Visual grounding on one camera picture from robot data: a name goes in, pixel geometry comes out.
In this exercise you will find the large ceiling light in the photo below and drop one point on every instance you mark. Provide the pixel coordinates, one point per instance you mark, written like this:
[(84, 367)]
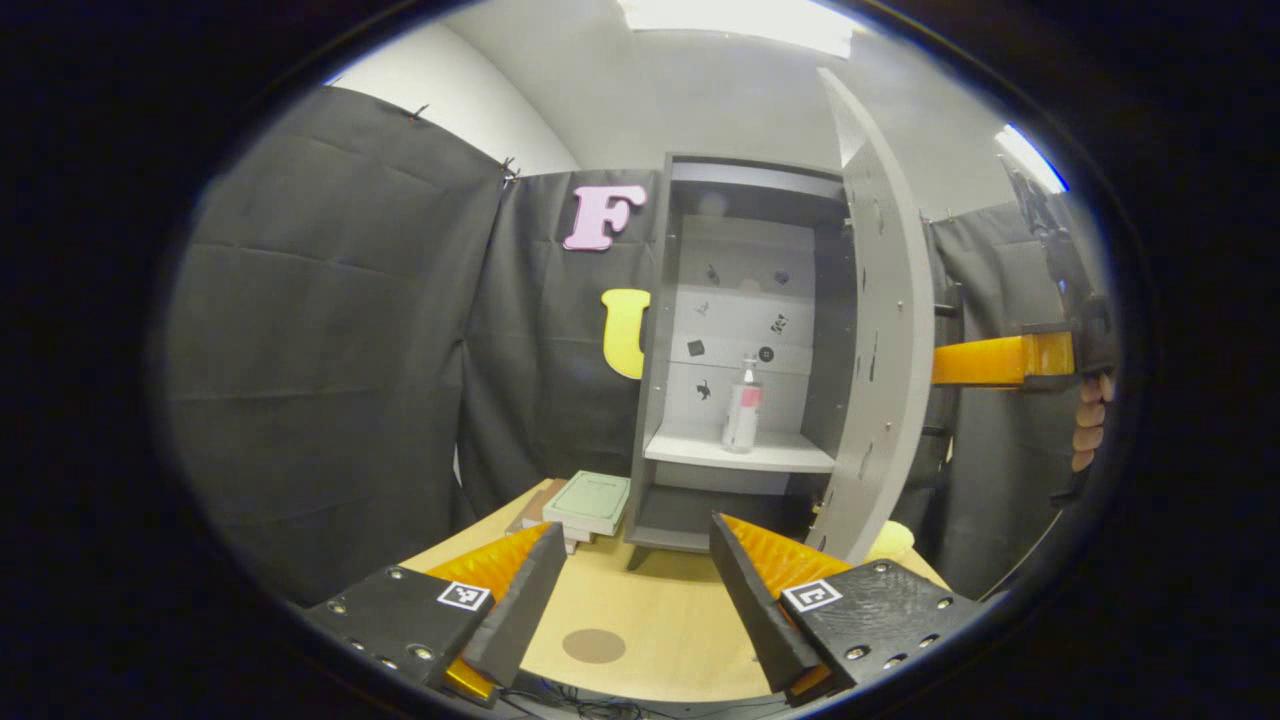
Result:
[(740, 20)]

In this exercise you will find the grey cabinet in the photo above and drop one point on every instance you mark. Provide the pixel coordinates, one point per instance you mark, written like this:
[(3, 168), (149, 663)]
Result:
[(700, 450)]

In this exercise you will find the small ceiling light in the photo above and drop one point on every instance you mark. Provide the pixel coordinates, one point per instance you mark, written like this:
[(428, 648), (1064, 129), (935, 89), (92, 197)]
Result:
[(1025, 155)]

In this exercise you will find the brown book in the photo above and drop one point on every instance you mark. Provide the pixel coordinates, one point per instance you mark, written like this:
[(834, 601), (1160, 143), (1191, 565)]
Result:
[(528, 508)]

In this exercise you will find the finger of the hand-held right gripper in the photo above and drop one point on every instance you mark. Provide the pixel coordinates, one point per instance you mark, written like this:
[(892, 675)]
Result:
[(990, 360)]

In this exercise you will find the black backdrop cloth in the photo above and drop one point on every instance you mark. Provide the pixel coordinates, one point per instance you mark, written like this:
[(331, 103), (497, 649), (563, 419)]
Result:
[(330, 350)]

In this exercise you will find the green book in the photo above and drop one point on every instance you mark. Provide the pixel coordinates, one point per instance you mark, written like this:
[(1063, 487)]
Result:
[(590, 500)]

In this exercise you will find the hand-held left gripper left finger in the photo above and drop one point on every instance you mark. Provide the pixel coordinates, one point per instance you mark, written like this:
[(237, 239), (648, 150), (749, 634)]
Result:
[(525, 610)]

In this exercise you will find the yellow plush toy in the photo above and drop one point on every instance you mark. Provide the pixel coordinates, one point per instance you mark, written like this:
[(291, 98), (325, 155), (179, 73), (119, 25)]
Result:
[(890, 542)]

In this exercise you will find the round brown coaster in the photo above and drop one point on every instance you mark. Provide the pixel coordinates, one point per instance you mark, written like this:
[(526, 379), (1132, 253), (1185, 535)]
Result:
[(594, 646)]

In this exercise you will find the grey cabinet door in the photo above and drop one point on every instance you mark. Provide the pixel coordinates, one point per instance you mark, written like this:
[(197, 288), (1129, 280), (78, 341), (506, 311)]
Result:
[(885, 400)]

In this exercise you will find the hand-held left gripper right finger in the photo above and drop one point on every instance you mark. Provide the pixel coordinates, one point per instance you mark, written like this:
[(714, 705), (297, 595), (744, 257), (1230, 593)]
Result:
[(755, 610)]

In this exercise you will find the white bottle with pink label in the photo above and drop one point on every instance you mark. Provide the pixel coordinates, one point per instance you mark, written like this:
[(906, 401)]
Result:
[(742, 415)]

